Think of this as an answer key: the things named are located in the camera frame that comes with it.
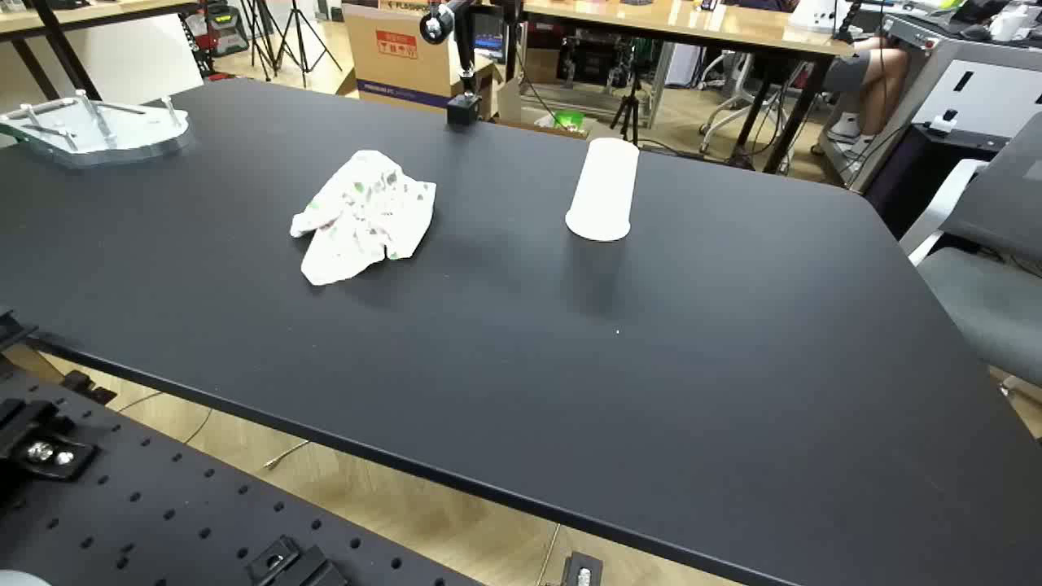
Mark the white floral cloth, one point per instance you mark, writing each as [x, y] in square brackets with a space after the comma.
[361, 215]

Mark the clear plastic rack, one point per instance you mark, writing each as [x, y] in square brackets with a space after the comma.
[110, 131]

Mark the white paper cup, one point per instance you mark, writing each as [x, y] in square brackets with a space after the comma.
[603, 191]

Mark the small green object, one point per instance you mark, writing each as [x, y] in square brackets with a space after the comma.
[567, 117]

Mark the short black tripod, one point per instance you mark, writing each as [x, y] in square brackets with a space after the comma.
[631, 109]

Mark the brown cardboard box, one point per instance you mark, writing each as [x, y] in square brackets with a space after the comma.
[395, 49]

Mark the small metal plate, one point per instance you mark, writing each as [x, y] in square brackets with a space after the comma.
[582, 570]

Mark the white office chair base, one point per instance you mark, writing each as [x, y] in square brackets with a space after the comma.
[737, 101]

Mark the long wooden table black legs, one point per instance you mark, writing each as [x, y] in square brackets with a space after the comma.
[695, 25]

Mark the tall black tripod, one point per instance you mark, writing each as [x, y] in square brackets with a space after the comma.
[297, 34]

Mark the seated person's leg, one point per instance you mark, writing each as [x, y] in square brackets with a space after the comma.
[880, 84]

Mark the black perforated mounting board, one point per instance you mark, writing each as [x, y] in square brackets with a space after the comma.
[163, 508]

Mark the white flat board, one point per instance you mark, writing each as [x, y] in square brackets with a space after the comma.
[130, 60]

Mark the grey office chair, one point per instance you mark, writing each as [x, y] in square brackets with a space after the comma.
[995, 281]

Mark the grey cabinet with white panel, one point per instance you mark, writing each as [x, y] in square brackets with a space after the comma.
[966, 101]

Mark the small wooden table black legs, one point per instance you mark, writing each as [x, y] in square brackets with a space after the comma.
[67, 13]

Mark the round black camera head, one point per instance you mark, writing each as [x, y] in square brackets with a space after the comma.
[439, 25]

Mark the black square bracket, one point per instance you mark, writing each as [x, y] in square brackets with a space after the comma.
[295, 565]

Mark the black bracket with silver bolts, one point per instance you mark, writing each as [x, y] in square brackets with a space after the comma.
[42, 444]

